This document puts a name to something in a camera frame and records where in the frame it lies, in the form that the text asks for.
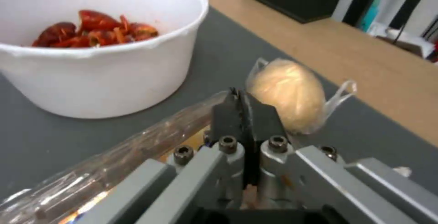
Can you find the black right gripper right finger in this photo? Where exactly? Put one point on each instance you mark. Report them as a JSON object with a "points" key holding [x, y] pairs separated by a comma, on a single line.
{"points": [[265, 124]]}

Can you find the white plastic bowl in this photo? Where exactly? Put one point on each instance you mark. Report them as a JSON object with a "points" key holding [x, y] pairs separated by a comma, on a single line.
{"points": [[99, 54]]}

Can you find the black shelf frame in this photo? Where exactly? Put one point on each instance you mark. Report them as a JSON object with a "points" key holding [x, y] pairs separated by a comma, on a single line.
{"points": [[393, 6]]}

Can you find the bread in clear plastic bag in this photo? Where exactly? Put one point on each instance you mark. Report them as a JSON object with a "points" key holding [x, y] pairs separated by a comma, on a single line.
{"points": [[291, 95]]}

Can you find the red crayfish shells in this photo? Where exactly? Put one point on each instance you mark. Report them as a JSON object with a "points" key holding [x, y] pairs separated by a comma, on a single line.
{"points": [[95, 33]]}

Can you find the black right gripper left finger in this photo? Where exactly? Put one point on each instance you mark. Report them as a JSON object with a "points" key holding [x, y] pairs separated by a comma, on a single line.
{"points": [[227, 121]]}

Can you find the grey table mat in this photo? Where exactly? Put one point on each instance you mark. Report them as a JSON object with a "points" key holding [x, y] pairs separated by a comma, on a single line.
{"points": [[191, 101]]}

